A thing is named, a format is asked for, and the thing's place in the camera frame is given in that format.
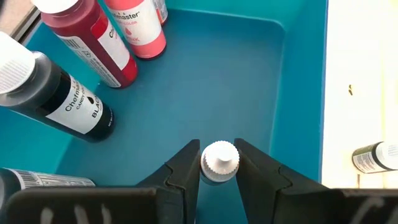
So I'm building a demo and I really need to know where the black food coloring bottle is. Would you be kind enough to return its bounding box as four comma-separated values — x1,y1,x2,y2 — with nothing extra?
0,30,116,143

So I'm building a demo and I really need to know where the pink food coloring bottle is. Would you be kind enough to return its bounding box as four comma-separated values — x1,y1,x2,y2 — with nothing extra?
103,0,168,60

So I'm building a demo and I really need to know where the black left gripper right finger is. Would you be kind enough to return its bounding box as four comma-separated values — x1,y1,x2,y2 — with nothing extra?
234,138,332,224

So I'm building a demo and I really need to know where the orange-capped red food coloring bottle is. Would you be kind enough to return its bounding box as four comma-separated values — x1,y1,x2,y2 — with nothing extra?
151,0,169,26

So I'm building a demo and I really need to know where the small white-capped dark bottle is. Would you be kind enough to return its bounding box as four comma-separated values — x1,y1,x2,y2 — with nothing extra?
351,141,398,174
200,140,241,187

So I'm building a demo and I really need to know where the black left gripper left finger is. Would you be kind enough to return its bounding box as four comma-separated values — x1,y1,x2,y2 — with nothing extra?
136,139,201,224

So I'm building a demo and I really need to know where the green food coloring bottle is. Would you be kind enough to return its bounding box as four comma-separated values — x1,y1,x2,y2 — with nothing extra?
0,167,96,212

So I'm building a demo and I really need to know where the blue plastic bin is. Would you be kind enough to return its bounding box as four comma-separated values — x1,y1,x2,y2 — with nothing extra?
0,0,330,224

